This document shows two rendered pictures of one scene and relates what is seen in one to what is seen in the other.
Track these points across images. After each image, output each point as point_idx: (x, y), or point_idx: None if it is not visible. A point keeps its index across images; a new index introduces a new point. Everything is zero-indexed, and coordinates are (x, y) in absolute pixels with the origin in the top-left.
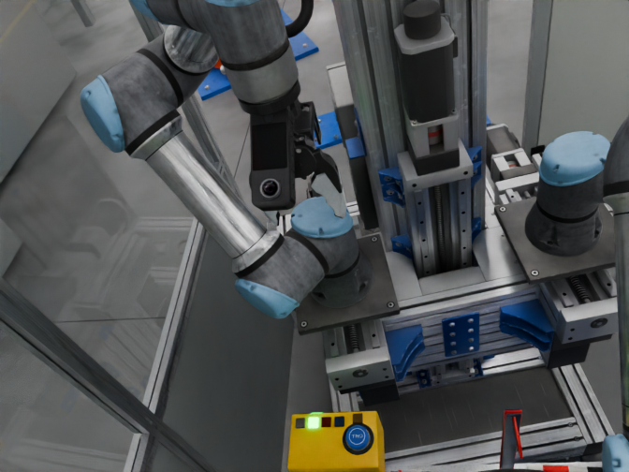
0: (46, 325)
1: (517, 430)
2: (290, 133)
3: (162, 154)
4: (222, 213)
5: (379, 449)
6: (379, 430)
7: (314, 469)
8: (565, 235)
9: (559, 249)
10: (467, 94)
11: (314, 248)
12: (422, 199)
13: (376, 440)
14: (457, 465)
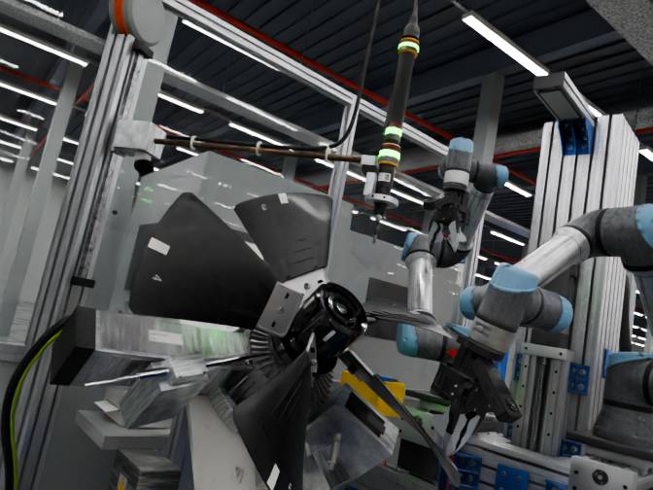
0: (326, 270)
1: (457, 352)
2: (451, 196)
3: (416, 262)
4: (418, 291)
5: (389, 388)
6: (397, 392)
7: (353, 374)
8: (610, 417)
9: (602, 430)
10: (586, 320)
11: (446, 331)
12: (528, 363)
13: (392, 382)
14: (422, 480)
